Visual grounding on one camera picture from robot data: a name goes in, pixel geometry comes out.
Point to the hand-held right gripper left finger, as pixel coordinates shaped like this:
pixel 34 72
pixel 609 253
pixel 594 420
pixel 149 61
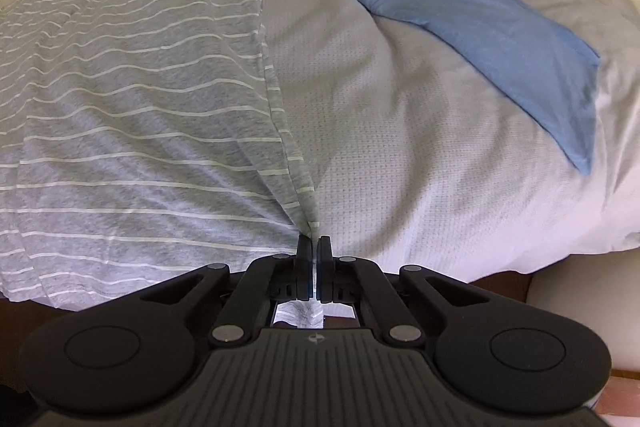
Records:
pixel 306 272

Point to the light blue folded t-shirt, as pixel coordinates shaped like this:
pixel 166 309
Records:
pixel 480 42

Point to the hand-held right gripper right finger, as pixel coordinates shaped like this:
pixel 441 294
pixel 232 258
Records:
pixel 324 272

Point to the cream bed frame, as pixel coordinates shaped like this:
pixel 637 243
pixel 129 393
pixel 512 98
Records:
pixel 585 297

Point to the white striped towel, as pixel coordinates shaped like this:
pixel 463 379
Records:
pixel 140 107

